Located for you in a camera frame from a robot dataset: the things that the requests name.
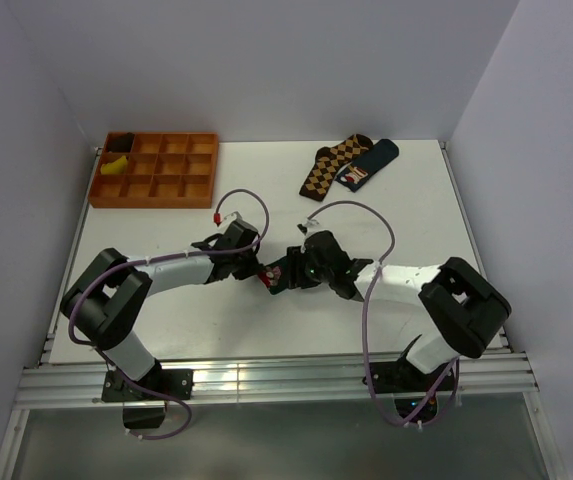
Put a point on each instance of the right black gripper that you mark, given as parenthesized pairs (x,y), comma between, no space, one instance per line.
(296,262)

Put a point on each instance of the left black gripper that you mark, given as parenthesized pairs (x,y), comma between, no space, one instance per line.
(251,269)

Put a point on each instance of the green reindeer sock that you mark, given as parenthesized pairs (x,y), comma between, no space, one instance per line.
(275,276)

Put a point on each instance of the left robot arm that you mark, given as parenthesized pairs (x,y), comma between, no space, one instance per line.
(105,301)

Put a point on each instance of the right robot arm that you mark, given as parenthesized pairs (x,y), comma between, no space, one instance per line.
(465,309)

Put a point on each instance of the navy snowman sock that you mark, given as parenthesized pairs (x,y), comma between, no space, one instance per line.
(360,171)

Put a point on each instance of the brown argyle sock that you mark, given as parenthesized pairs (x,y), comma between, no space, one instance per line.
(328,162)

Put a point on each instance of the orange compartment tray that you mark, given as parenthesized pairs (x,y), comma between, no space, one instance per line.
(166,170)

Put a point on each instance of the rolled yellow sock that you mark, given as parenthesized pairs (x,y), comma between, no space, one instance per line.
(115,167)

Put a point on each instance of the rolled black sock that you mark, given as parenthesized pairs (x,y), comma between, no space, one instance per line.
(119,143)

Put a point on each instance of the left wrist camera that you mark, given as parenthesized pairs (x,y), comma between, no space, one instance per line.
(223,221)

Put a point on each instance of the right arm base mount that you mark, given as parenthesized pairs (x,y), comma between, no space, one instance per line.
(409,386)

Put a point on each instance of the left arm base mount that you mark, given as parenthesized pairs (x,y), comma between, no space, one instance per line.
(146,402)

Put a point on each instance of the aluminium front rail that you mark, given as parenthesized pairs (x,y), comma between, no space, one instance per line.
(252,381)

